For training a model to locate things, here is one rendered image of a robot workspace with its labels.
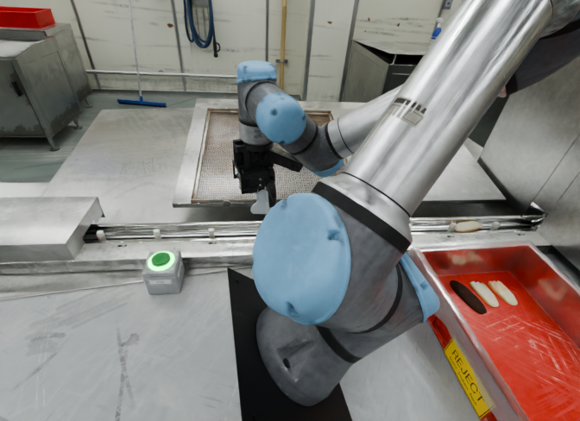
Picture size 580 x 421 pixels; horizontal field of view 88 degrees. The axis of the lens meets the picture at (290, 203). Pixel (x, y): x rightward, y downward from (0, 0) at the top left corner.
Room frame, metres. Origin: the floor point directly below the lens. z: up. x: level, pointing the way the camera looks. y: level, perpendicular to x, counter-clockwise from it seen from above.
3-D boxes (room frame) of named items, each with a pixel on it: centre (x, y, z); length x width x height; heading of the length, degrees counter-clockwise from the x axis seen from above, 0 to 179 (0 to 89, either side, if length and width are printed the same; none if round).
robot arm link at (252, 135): (0.60, 0.08, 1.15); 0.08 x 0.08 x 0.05
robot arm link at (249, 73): (0.60, 0.08, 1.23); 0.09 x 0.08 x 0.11; 26
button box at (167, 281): (0.45, 0.28, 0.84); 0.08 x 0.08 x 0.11; 8
